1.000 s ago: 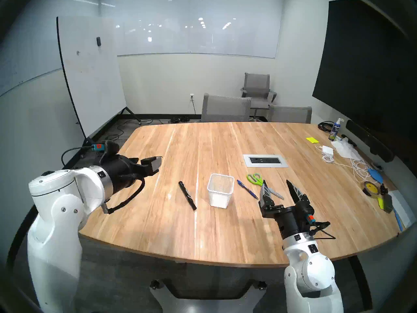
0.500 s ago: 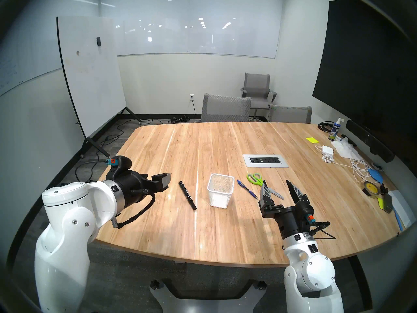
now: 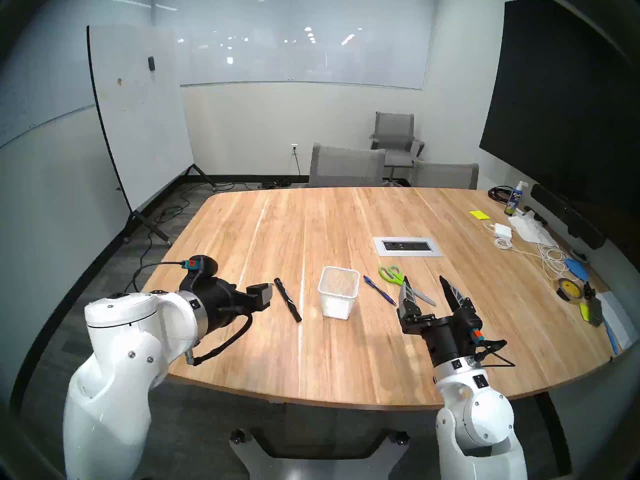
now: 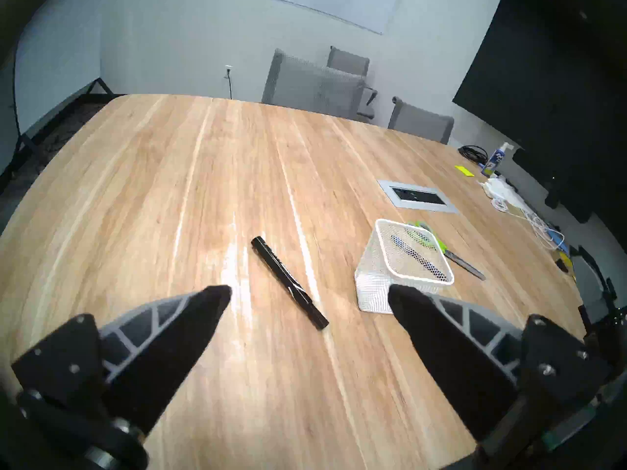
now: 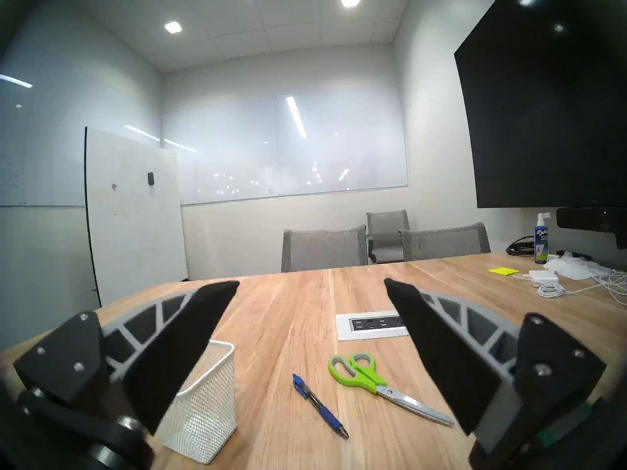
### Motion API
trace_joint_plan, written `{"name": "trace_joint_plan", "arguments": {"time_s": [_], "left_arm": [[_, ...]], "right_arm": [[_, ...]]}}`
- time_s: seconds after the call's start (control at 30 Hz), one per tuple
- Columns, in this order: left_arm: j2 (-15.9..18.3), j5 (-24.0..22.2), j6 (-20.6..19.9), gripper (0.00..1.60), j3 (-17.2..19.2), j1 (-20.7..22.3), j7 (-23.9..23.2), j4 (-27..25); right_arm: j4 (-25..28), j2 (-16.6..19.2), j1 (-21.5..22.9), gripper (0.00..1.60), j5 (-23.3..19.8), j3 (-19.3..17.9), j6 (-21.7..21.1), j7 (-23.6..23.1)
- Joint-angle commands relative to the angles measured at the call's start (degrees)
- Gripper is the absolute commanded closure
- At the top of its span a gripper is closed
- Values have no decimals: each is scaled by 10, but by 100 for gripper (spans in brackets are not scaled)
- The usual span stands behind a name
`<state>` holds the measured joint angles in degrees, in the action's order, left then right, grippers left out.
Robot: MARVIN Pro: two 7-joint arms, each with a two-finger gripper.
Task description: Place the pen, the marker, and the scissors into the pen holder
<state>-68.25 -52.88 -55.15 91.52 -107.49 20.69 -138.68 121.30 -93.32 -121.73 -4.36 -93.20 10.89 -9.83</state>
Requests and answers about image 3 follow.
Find gray mesh office chair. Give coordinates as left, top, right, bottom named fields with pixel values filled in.
left=308, top=142, right=387, bottom=188
left=411, top=160, right=480, bottom=190

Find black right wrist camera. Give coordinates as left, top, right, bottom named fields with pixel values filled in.
left=462, top=314, right=486, bottom=345

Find silver table power outlet panel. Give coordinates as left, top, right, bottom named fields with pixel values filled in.
left=372, top=236, right=444, bottom=258

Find flat blue plastic object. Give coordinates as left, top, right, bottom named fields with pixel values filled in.
left=564, top=257, right=591, bottom=281

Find thin black left camera cable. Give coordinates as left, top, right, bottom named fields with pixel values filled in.
left=124, top=260, right=186, bottom=294

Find white mesh pen holder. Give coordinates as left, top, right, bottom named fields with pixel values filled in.
left=318, top=266, right=361, bottom=321

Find green handled scissors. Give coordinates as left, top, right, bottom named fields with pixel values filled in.
left=378, top=265, right=437, bottom=307

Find black video sound bar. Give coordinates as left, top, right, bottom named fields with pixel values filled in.
left=530, top=183, right=607, bottom=250

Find wall whiteboard with handwriting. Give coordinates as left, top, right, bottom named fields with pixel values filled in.
left=0, top=14, right=98, bottom=150

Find black table leg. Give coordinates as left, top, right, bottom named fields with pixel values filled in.
left=532, top=391, right=573, bottom=477

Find yellow and black block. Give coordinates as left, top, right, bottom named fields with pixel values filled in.
left=579, top=298, right=605, bottom=328

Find large black wall television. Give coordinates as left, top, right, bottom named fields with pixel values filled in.
left=479, top=0, right=640, bottom=220

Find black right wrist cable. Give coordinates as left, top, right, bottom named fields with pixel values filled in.
left=472, top=338, right=517, bottom=369

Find crumpled white tissue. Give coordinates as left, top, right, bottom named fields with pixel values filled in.
left=509, top=214, right=557, bottom=246

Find long black floor cable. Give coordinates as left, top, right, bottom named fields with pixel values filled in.
left=140, top=181, right=251, bottom=250

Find black permanent marker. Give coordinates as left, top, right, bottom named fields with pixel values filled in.
left=273, top=277, right=303, bottom=323

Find gray robot base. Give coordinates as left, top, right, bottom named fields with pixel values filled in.
left=229, top=426, right=411, bottom=480

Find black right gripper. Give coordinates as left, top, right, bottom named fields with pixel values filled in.
left=397, top=275, right=479, bottom=370

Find whiteboard cleaner spray bottle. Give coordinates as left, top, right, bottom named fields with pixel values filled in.
left=504, top=180, right=528, bottom=216

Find white charger cable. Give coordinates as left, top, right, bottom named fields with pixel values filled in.
left=482, top=223, right=581, bottom=282

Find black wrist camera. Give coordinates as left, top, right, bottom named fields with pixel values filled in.
left=462, top=314, right=486, bottom=345
left=181, top=255, right=219, bottom=292

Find black and yellow tape roll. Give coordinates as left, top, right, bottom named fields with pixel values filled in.
left=556, top=277, right=586, bottom=303

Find black sleeved left gripper cable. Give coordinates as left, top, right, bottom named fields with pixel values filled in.
left=186, top=311, right=253, bottom=367

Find rolling whiteboard on black stand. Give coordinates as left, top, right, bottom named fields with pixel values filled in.
left=86, top=25, right=218, bottom=247

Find gray swivel chair with armrests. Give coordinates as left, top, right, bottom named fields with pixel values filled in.
left=369, top=111, right=426, bottom=185

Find thin blue stick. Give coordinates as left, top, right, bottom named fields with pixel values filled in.
left=602, top=316, right=621, bottom=356

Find blue ballpoint pen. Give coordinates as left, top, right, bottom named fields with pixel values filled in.
left=363, top=275, right=397, bottom=306

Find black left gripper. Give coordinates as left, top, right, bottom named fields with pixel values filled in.
left=192, top=278, right=274, bottom=336

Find wide wall glass whiteboard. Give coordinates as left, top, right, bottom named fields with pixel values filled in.
left=150, top=0, right=436, bottom=91

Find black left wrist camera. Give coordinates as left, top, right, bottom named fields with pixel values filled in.
left=181, top=255, right=219, bottom=292

